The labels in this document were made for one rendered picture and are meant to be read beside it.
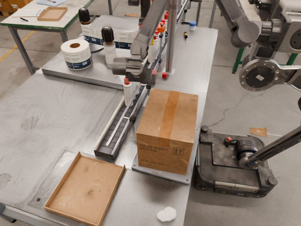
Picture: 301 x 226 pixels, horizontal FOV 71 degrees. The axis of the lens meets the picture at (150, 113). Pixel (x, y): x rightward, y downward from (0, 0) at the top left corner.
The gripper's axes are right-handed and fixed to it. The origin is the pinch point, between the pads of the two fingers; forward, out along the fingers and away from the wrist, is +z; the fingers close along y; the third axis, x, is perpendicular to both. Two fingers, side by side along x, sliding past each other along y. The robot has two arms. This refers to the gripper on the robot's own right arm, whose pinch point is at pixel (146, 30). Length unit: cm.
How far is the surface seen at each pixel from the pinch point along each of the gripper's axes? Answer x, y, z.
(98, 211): -6, 98, 38
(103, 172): -9, 79, 38
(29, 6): -170, -129, 38
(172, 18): 15.7, -11.2, -3.8
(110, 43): -26.1, -5.0, 13.0
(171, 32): 15.4, -11.3, 5.5
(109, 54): -27.7, -3.0, 20.8
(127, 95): -5.8, 36.3, 23.8
